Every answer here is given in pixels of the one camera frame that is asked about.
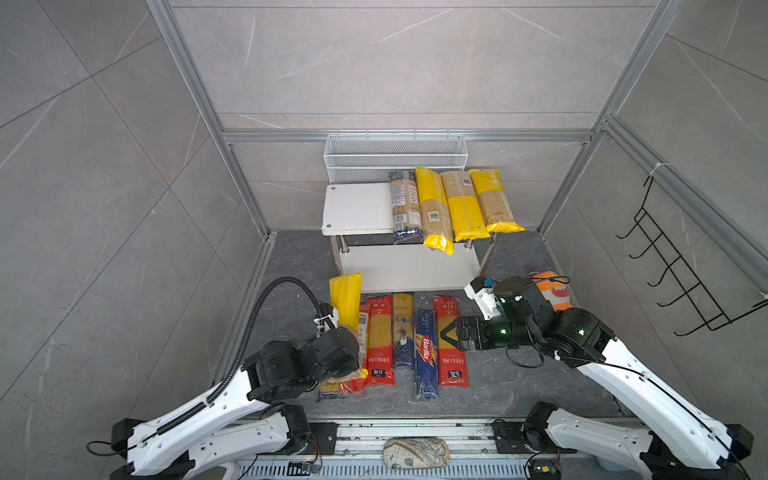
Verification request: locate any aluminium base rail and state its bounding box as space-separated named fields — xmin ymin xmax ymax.
xmin=157 ymin=418 xmax=676 ymax=480

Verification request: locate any clear blue-end spaghetti bag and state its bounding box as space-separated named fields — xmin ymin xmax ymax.
xmin=388 ymin=170 xmax=423 ymax=244

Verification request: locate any dark blue spaghetti bag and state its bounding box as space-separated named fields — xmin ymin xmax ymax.
xmin=392 ymin=293 xmax=415 ymax=369

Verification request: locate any red spaghetti bag left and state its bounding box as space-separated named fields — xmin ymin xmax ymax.
xmin=340 ymin=302 xmax=370 ymax=394

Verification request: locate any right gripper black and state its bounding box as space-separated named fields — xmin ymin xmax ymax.
xmin=438 ymin=314 xmax=538 ymax=351

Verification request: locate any orange shark plush toy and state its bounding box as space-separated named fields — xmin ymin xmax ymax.
xmin=531 ymin=271 xmax=573 ymax=311

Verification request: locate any yellow-top spaghetti bag barcode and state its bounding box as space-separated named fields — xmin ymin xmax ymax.
xmin=415 ymin=168 xmax=454 ymax=256

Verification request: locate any patterned cloth pouch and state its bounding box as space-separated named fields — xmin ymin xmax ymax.
xmin=382 ymin=437 xmax=451 ymax=470

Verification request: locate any half yellow spaghetti bag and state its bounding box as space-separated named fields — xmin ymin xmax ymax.
xmin=441 ymin=171 xmax=490 ymax=242

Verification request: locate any red spaghetti bag right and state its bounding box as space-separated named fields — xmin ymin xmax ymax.
xmin=433 ymin=296 xmax=469 ymax=388

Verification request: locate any red yellow spaghetti bag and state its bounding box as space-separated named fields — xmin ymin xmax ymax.
xmin=366 ymin=296 xmax=395 ymax=386

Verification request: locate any blue tan spaghetti bag leftmost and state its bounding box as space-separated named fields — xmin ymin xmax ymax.
xmin=318 ymin=381 xmax=348 ymax=401

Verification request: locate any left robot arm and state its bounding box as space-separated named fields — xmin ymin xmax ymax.
xmin=106 ymin=274 xmax=362 ymax=479

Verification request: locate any white two-tier shelf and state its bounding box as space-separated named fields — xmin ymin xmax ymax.
xmin=321 ymin=183 xmax=499 ymax=293

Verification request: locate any yellow-end spaghetti bag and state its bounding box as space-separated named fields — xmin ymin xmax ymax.
xmin=469 ymin=169 xmax=524 ymax=233

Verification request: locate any blue Barilla spaghetti bag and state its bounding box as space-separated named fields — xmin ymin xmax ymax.
xmin=414 ymin=309 xmax=439 ymax=400

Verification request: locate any white wire mesh basket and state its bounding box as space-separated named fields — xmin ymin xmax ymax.
xmin=323 ymin=133 xmax=468 ymax=184

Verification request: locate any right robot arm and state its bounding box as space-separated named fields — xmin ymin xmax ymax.
xmin=438 ymin=271 xmax=754 ymax=479

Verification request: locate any black wire hook rack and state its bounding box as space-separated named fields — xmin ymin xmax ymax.
xmin=615 ymin=175 xmax=767 ymax=338

